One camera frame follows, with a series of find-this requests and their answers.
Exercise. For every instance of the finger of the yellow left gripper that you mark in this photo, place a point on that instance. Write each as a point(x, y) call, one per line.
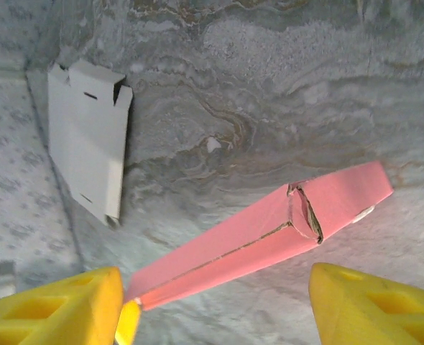
point(128, 323)

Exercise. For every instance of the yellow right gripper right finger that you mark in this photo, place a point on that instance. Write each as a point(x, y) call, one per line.
point(377, 312)

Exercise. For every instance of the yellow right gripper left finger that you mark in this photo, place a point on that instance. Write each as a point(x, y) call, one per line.
point(46, 316)

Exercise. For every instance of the pink cardboard box white inside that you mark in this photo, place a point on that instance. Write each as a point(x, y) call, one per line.
point(251, 230)

